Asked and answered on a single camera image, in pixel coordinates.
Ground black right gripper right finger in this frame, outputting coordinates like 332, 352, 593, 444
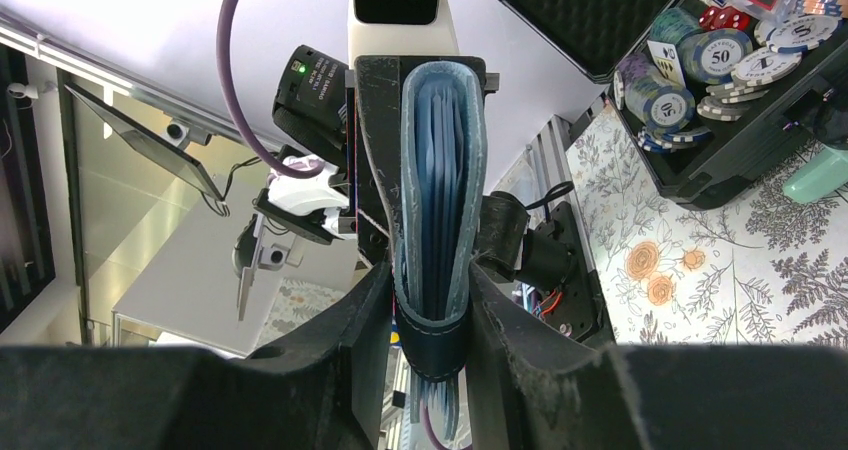
467, 269, 847, 449

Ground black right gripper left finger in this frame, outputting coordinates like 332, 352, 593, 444
1, 263, 392, 449

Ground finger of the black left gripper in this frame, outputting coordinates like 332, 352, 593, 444
354, 55, 407, 266
463, 56, 501, 96

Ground blue leather card holder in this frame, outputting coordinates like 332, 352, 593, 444
393, 61, 487, 440

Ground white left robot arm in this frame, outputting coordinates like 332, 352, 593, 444
255, 45, 602, 341

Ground black hanging monitor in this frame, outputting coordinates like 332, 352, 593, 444
65, 83, 224, 202

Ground black open carrying case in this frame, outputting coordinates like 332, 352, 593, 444
498, 0, 847, 211

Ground red die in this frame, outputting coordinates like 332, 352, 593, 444
698, 6, 751, 31

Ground floral patterned table mat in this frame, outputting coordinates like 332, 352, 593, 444
254, 102, 848, 352

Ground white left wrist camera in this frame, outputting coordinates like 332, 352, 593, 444
347, 0, 460, 61

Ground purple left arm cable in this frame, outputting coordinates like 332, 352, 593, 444
215, 0, 326, 181

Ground mint green case handle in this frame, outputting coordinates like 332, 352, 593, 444
783, 146, 847, 204

